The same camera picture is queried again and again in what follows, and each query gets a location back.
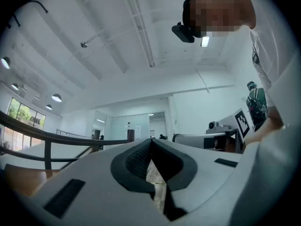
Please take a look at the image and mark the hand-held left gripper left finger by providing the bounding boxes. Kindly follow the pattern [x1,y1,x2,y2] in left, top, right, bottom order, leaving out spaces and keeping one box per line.
[23,138,174,226]

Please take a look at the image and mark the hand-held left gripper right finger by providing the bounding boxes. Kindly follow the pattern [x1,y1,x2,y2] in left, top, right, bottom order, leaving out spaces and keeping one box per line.
[150,137,244,222]

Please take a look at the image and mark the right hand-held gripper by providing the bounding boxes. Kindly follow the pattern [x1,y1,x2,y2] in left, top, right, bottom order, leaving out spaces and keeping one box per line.
[173,108,251,154]

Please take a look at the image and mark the person's right forearm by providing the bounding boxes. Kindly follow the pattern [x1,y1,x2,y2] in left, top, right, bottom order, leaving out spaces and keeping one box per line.
[244,109,285,145]

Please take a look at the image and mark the black curved railing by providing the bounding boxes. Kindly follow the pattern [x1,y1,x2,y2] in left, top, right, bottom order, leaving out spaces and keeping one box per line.
[0,111,135,170]

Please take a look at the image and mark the large window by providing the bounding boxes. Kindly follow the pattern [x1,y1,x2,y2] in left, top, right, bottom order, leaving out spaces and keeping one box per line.
[0,97,47,155]

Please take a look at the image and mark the white t-shirt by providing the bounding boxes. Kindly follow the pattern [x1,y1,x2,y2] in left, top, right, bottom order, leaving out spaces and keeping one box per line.
[239,0,301,131]

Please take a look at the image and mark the person's head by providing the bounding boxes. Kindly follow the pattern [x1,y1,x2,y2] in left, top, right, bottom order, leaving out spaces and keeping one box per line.
[182,0,257,39]

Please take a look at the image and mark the black head camera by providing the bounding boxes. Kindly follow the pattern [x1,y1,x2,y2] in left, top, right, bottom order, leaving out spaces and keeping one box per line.
[171,21,196,44]

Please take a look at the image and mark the black hanging cables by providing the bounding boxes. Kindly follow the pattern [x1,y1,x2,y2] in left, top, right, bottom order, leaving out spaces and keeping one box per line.
[6,0,53,29]

